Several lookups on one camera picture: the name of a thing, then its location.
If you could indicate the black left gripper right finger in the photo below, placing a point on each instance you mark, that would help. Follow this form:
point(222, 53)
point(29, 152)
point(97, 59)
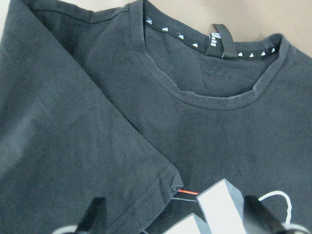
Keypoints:
point(258, 220)

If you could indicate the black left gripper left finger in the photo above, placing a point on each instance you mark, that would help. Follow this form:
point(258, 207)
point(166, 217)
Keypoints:
point(94, 220)

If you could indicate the black printed t-shirt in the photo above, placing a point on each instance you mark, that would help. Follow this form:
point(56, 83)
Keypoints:
point(136, 108)

